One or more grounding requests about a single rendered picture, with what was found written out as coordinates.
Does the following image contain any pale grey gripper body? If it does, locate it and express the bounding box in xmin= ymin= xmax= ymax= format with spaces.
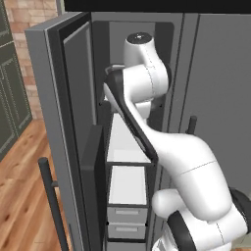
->
xmin=104 ymin=64 xmax=126 ymax=74

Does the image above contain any grey freezer door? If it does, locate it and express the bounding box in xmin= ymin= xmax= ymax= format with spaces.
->
xmin=25 ymin=12 xmax=110 ymax=251

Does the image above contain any grey freezer drawer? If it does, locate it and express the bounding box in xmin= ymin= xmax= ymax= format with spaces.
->
xmin=106 ymin=206 xmax=149 ymax=226
xmin=106 ymin=223 xmax=147 ymax=241

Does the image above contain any grey fridge body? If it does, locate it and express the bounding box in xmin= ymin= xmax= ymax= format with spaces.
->
xmin=90 ymin=12 xmax=200 ymax=251

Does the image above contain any black cupboard above fridge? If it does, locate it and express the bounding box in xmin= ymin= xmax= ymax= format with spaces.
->
xmin=64 ymin=0 xmax=251 ymax=15

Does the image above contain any dark green cupboard run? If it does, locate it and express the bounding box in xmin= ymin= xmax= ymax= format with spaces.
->
xmin=0 ymin=0 xmax=34 ymax=163

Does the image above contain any grey fridge door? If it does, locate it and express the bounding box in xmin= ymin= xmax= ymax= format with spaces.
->
xmin=178 ymin=13 xmax=251 ymax=197

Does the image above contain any black door bin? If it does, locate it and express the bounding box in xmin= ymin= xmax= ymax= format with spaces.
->
xmin=79 ymin=124 xmax=108 ymax=251

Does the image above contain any black fridge door handle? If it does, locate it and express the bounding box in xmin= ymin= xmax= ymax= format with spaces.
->
xmin=185 ymin=115 xmax=198 ymax=135

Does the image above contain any black freezer door handle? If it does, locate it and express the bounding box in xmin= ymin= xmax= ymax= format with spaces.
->
xmin=37 ymin=157 xmax=70 ymax=251

